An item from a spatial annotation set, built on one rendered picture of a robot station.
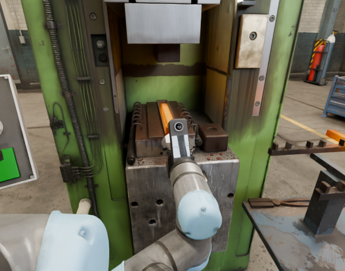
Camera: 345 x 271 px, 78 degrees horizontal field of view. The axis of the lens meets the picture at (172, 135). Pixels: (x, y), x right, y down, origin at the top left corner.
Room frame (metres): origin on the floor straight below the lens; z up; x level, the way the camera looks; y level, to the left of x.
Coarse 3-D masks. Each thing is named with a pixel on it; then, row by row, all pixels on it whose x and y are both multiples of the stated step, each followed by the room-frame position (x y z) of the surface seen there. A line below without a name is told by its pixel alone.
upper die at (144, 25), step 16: (128, 16) 0.63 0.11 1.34; (144, 16) 0.63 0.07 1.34; (160, 16) 0.64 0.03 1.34; (176, 16) 0.64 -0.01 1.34; (192, 16) 0.65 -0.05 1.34; (128, 32) 0.63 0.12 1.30; (144, 32) 0.63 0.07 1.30; (160, 32) 0.64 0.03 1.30; (176, 32) 0.64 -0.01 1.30; (192, 32) 0.65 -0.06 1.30
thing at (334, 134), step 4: (328, 132) 0.71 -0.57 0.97; (332, 132) 0.70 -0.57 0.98; (336, 132) 0.69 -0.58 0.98; (340, 132) 0.69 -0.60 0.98; (328, 136) 0.70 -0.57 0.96; (332, 136) 0.69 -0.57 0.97; (336, 136) 0.67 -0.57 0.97; (340, 136) 0.66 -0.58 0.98; (344, 136) 0.66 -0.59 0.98; (336, 140) 0.67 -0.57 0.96
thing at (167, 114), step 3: (162, 105) 0.92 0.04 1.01; (165, 105) 0.92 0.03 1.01; (162, 108) 0.88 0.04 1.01; (165, 108) 0.88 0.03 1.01; (168, 108) 0.88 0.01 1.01; (162, 111) 0.89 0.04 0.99; (165, 111) 0.83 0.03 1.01; (168, 111) 0.83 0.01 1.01; (165, 114) 0.79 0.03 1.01; (168, 114) 0.79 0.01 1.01; (165, 117) 0.75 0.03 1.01; (168, 117) 0.75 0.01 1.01; (171, 117) 0.75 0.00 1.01; (165, 120) 0.75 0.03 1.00; (168, 120) 0.72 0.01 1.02; (168, 132) 0.63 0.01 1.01
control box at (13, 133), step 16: (0, 80) 0.54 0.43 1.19; (0, 96) 0.52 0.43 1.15; (16, 96) 0.55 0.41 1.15; (0, 112) 0.50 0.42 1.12; (16, 112) 0.51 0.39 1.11; (0, 128) 0.48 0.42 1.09; (16, 128) 0.49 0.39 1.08; (0, 144) 0.46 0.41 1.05; (16, 144) 0.47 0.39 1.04; (32, 160) 0.47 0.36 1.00; (32, 176) 0.44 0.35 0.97
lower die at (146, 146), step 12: (144, 108) 0.98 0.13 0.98; (156, 108) 0.94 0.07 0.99; (180, 108) 0.94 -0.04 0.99; (144, 120) 0.81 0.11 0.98; (156, 120) 0.78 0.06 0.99; (144, 132) 0.69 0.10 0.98; (156, 132) 0.67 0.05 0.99; (192, 132) 0.66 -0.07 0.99; (144, 144) 0.63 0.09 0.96; (156, 144) 0.63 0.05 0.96; (144, 156) 0.63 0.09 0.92
